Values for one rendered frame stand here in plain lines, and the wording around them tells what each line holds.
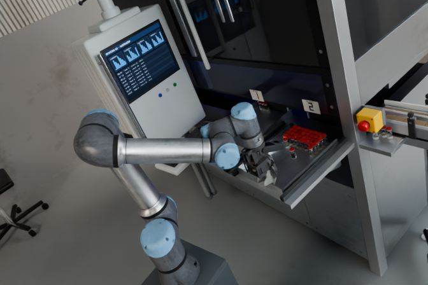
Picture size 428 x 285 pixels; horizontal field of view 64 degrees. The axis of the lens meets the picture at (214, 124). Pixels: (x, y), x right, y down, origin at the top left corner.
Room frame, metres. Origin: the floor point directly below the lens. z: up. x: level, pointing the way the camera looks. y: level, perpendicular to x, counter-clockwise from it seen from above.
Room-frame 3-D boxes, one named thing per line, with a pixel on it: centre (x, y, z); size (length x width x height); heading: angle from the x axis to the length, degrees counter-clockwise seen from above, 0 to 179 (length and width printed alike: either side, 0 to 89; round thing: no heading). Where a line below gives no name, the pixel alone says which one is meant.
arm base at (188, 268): (0.89, 0.32, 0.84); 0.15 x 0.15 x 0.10
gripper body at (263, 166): (1.01, -0.10, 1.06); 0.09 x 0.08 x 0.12; 118
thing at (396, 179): (2.23, -0.47, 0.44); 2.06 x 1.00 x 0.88; 28
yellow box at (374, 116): (1.05, -0.55, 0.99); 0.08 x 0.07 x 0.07; 118
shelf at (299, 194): (1.33, -0.19, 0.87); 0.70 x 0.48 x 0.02; 28
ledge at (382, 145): (1.05, -0.60, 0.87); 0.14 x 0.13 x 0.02; 118
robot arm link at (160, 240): (0.90, 0.32, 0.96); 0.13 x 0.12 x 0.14; 178
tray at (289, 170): (1.16, -0.23, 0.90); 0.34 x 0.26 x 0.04; 117
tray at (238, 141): (1.51, -0.18, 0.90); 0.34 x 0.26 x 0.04; 118
